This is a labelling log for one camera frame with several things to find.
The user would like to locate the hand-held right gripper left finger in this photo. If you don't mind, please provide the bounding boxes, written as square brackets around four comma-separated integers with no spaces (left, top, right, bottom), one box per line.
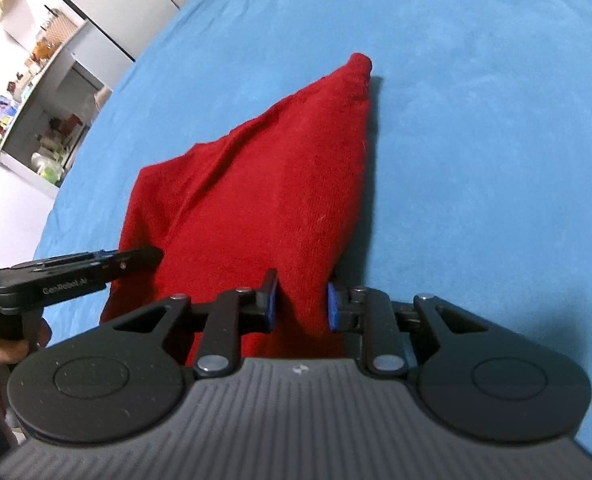
[111,268,280,377]

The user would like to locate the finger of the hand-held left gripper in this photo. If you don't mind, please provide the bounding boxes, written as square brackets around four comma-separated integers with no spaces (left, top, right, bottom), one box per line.
[92,246,165,276]

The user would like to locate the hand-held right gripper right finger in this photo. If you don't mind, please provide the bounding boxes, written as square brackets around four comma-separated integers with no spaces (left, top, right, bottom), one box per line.
[326,282,489,377]

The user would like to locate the red knit sweater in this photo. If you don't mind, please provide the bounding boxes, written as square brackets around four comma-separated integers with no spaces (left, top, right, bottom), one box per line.
[99,53,373,368]

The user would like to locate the white shelf desk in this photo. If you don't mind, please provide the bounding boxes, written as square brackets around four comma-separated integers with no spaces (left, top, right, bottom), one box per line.
[0,10,114,202]

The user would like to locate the bed with blue sheet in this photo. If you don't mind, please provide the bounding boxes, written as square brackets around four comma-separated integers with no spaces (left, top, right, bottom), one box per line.
[31,0,592,466]

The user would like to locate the woven basket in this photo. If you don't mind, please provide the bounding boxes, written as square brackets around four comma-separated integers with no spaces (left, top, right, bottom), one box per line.
[45,11,78,45]

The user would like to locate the grey and white wardrobe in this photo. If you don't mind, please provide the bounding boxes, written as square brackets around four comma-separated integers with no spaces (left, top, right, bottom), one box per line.
[67,0,211,63]

